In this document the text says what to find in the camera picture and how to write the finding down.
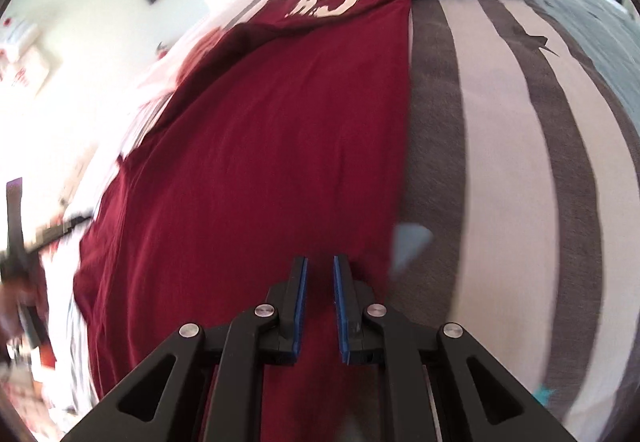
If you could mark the grey white striped bedsheet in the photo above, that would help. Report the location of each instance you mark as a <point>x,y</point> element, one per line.
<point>518,215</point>

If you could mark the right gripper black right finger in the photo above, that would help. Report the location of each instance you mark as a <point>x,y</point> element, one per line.
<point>437,384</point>

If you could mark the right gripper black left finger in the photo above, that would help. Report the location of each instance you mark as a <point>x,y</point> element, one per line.
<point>205,384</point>

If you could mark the dark red shirt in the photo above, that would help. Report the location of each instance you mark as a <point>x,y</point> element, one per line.
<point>287,139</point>

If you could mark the blue grey quilt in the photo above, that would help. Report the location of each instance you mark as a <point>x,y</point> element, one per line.
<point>609,38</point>

